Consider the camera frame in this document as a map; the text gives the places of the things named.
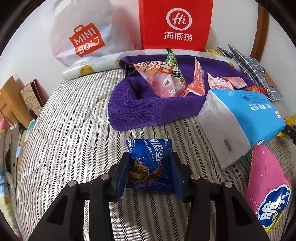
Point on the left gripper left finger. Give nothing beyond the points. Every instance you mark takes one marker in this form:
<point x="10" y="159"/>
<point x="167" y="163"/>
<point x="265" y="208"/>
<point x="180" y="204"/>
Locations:
<point x="63" y="220"/>

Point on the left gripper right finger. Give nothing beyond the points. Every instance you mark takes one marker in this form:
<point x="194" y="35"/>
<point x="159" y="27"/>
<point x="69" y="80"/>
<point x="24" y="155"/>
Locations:
<point x="234" y="218"/>

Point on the yellow pink snack packet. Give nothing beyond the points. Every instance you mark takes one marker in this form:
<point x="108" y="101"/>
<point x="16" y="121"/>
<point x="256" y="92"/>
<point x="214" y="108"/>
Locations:
<point x="268" y="191"/>

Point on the dark blue cookie packet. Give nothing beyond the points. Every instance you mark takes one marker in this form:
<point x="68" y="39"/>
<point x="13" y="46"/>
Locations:
<point x="149" y="165"/>

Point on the red candy wrapper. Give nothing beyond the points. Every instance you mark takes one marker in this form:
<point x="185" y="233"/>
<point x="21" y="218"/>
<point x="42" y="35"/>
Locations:
<point x="256" y="88"/>

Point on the pink white snack sachet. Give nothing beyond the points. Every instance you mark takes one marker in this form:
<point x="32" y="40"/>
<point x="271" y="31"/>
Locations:
<point x="218" y="82"/>

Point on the long pink striped snack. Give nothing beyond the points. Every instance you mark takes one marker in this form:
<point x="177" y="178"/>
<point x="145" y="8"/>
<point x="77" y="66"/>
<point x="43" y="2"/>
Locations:
<point x="197" y="86"/>

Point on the pink red bean snack packet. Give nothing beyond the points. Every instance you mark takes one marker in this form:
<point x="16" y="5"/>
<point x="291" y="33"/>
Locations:
<point x="159" y="76"/>

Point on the green snack packet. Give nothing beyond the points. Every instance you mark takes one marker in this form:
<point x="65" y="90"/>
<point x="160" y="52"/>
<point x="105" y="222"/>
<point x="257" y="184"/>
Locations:
<point x="172" y="62"/>

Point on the pink candy wrapper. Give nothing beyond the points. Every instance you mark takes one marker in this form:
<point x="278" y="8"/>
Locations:
<point x="236" y="82"/>

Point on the colourful cartoon fabric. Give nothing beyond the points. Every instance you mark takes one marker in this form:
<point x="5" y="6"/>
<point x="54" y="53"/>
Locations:
<point x="13" y="142"/>

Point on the blue tissue pack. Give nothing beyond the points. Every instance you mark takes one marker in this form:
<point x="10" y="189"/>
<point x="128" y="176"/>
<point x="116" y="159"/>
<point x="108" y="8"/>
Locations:
<point x="233" y="121"/>

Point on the yellow chips packet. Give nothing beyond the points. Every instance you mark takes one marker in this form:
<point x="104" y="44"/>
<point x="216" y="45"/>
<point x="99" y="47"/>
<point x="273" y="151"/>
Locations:
<point x="289" y="130"/>

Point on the patterned brown book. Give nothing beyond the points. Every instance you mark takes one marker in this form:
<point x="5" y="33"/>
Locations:
<point x="33" y="97"/>

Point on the grey checked star cloth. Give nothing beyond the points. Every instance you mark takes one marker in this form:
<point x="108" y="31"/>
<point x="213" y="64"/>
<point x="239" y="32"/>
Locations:
<point x="255" y="71"/>

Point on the fruit print paper roll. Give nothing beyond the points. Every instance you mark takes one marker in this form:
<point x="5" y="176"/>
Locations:
<point x="92" y="65"/>

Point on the yellow Lipton tea pack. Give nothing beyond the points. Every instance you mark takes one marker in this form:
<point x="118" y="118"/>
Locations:
<point x="214" y="51"/>

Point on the white Miniso plastic bag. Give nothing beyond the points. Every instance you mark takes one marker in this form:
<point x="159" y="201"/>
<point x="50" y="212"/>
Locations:
<point x="79" y="30"/>

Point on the red paper Haidilao bag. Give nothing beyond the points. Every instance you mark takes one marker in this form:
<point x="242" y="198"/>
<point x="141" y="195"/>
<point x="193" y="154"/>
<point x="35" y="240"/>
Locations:
<point x="179" y="24"/>

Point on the brown wooden door frame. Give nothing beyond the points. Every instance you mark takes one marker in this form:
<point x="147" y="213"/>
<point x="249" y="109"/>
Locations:
<point x="261" y="33"/>

